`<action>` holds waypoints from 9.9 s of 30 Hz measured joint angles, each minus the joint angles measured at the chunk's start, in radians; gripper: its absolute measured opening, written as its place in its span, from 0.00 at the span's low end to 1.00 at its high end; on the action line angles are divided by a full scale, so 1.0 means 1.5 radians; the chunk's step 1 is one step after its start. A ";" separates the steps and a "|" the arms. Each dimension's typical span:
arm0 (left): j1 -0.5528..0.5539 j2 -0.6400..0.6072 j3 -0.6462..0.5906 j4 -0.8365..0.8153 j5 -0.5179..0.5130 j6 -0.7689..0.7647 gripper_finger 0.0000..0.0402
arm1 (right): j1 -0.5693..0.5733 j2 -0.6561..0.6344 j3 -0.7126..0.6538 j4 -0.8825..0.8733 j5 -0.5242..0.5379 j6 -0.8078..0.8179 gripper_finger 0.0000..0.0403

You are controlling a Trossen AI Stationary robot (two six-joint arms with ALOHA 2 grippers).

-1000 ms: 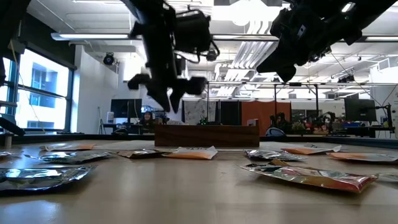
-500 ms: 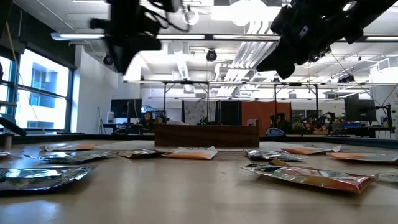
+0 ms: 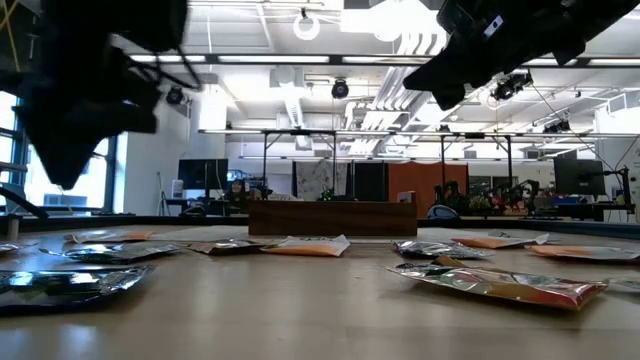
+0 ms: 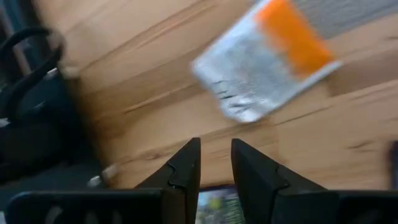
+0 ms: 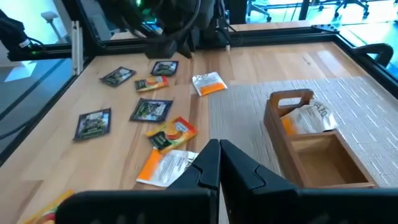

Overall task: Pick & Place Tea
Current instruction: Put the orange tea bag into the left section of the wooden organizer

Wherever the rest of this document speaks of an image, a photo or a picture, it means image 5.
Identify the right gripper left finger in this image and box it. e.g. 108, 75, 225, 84
167, 139, 221, 191

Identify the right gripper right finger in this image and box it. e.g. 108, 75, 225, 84
221, 139, 299, 224

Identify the dark blackcurrant tea bag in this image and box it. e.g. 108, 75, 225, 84
129, 98, 174, 124
150, 60, 180, 77
99, 66, 137, 88
73, 108, 112, 142

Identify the orange green fruit tea bag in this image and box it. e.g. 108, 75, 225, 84
21, 189, 75, 224
146, 116, 198, 154
134, 75, 170, 93

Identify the white orange Tazo tea bag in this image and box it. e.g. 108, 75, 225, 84
279, 98, 339, 136
136, 148, 200, 188
192, 71, 228, 97

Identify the wooden three-compartment box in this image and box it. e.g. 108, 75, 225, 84
263, 88, 379, 190

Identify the grey woven placemat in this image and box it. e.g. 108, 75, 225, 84
206, 75, 398, 224

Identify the office chair base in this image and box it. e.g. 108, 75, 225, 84
247, 0, 271, 22
334, 0, 371, 19

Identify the white bar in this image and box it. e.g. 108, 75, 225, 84
72, 20, 84, 75

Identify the white stand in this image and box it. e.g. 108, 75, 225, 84
40, 11, 68, 43

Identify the black pole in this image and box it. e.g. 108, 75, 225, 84
298, 0, 312, 21

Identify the black device green light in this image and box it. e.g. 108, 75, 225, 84
0, 9, 47, 62

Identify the black upright post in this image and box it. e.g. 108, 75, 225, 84
229, 0, 248, 26

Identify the black curved frame bracket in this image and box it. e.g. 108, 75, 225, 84
353, 42, 395, 68

